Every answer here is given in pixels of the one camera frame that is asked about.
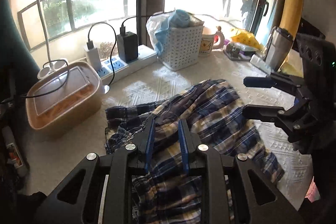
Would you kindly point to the white desk lamp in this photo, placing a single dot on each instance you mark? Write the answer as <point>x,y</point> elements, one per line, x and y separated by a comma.
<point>50,66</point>

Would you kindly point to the steel travel tumbler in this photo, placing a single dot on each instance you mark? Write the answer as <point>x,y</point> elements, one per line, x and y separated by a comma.
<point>279,44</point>

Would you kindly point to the blue plastic bag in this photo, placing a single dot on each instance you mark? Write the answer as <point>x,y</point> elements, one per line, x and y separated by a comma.
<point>159,24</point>

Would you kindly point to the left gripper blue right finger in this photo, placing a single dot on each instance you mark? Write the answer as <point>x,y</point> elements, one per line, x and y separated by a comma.
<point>188,144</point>

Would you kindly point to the white perforated plastic basket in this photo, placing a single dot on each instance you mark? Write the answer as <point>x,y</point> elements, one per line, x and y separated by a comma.
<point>181,47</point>

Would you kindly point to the small green figurine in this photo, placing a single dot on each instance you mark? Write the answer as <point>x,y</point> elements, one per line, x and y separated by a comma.
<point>232,49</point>

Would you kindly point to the blue plaid pants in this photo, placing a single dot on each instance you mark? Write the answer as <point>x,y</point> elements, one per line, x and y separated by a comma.
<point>213,111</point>

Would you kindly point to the black charger brick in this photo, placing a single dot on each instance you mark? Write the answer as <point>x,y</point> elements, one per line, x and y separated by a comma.
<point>127,47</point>

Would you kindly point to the yellow snack bag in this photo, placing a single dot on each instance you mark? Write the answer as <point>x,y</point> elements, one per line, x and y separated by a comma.
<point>245,37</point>

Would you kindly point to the brown lidded food container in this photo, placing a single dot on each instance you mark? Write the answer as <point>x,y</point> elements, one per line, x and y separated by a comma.
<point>64,99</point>

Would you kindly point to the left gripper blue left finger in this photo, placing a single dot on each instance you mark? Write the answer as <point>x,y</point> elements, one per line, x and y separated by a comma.
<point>145,147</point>

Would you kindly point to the white power strip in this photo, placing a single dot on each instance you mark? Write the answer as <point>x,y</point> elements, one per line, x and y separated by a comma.
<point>117,69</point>

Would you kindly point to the white charger adapter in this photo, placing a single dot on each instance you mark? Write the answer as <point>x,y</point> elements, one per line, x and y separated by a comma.
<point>93,58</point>

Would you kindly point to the white bear mug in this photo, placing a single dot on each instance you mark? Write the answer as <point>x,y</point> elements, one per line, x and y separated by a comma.
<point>212,39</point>

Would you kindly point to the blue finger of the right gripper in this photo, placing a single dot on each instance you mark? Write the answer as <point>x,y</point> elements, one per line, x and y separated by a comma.
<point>259,82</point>
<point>261,113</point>

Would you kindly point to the white lotion tube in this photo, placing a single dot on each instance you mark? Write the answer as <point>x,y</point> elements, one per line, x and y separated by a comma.
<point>260,64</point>

